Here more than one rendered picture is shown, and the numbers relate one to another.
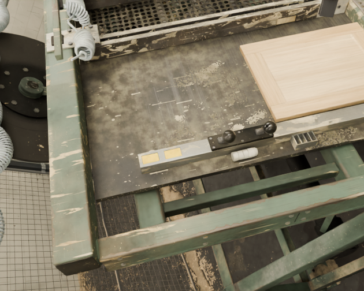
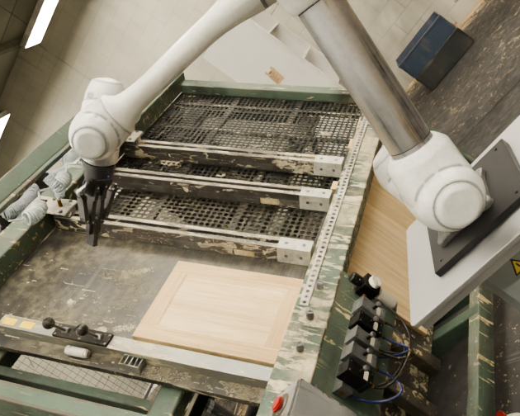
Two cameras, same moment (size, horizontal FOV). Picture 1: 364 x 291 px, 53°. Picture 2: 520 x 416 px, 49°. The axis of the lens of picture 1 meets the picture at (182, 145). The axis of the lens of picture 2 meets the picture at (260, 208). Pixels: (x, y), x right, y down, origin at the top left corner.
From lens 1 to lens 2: 1.43 m
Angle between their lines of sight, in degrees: 29
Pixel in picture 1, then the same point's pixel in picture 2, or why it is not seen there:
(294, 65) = (201, 296)
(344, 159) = (159, 401)
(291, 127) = (128, 346)
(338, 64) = (239, 312)
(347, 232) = not seen: outside the picture
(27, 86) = not seen: hidden behind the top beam
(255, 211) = (24, 395)
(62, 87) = (4, 240)
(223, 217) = (0, 387)
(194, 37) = (150, 238)
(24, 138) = not seen: hidden behind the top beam
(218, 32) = (172, 241)
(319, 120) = (156, 351)
